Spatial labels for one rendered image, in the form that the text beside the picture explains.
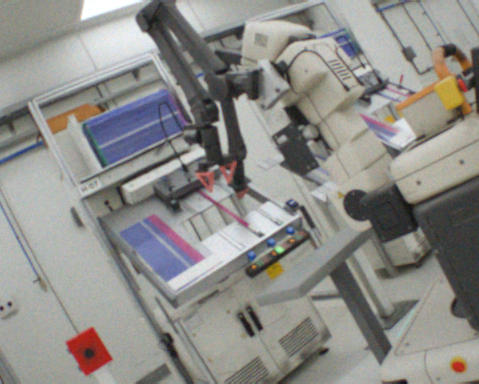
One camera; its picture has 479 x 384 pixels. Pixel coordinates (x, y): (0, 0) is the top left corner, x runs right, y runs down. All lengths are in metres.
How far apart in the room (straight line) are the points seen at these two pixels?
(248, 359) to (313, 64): 1.44
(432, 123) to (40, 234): 3.09
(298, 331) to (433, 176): 1.44
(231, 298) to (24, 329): 1.95
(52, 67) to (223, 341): 2.89
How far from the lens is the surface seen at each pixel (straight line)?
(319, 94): 1.42
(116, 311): 3.76
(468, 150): 1.11
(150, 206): 2.31
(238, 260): 1.93
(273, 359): 2.34
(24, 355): 3.74
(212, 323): 2.20
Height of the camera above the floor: 0.92
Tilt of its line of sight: 2 degrees up
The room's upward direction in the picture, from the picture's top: 30 degrees counter-clockwise
